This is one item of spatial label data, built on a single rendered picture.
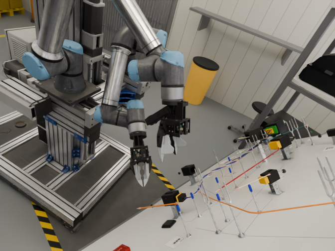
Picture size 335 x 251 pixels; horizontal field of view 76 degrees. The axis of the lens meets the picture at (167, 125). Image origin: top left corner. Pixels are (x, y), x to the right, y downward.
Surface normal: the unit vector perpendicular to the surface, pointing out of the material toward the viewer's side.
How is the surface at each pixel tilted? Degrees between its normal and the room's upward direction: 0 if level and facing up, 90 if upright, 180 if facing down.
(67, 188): 0
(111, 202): 0
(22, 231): 0
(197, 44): 90
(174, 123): 79
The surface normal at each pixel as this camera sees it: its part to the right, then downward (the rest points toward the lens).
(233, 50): -0.43, 0.47
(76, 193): 0.26, -0.76
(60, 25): 0.47, 0.82
